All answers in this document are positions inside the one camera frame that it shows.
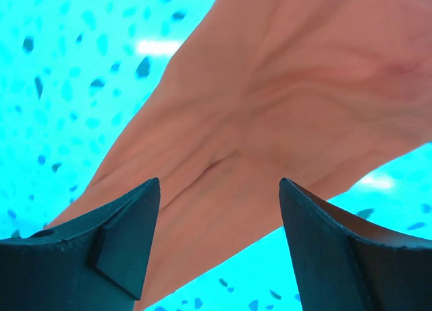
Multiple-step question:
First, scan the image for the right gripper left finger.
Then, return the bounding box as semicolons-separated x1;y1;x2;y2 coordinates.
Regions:
1;178;160;311

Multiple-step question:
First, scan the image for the orange t shirt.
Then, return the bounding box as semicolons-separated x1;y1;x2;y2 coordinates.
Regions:
51;0;431;310

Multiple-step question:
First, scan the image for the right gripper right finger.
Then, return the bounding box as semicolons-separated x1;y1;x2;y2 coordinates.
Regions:
279;178;431;311

